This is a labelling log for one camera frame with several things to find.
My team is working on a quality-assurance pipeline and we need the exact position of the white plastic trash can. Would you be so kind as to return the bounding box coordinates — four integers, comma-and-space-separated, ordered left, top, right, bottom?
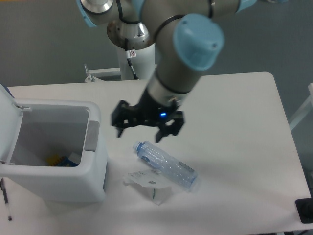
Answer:
0, 88, 108, 202

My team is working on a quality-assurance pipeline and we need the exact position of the black and white pen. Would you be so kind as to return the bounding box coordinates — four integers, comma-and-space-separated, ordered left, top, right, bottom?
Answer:
0, 178, 12, 221

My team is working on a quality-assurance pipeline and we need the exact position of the blue bottle behind can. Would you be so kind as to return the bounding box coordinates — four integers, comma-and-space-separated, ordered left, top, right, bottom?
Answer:
3, 86, 14, 98

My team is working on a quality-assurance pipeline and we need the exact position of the white frame at right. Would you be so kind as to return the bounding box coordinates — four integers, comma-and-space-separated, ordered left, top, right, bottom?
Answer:
289, 83, 313, 131

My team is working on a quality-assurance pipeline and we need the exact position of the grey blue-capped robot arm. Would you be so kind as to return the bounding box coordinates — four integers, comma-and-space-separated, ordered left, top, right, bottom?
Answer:
77, 0, 255, 141

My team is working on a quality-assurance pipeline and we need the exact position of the yellow blue trash inside can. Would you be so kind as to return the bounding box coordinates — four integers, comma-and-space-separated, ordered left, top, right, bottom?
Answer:
46, 154, 78, 167

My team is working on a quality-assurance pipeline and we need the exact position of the clear plastic water bottle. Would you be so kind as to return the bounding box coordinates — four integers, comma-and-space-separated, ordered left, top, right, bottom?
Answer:
133, 141, 198, 191

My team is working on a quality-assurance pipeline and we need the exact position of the crumpled white paper carton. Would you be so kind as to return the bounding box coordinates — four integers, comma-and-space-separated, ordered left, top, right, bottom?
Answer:
123, 169, 173, 205

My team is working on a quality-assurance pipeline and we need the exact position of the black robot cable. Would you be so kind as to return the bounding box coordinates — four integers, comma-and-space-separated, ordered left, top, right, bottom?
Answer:
124, 38, 140, 80

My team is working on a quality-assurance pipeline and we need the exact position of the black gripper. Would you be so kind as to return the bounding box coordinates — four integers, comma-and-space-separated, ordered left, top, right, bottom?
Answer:
111, 89, 184, 143

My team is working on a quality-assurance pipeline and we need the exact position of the black device at table edge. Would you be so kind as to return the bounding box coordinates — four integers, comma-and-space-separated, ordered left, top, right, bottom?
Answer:
295, 198, 313, 224

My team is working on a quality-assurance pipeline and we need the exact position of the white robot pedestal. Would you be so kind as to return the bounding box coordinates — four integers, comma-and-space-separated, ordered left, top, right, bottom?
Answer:
84, 19, 158, 83

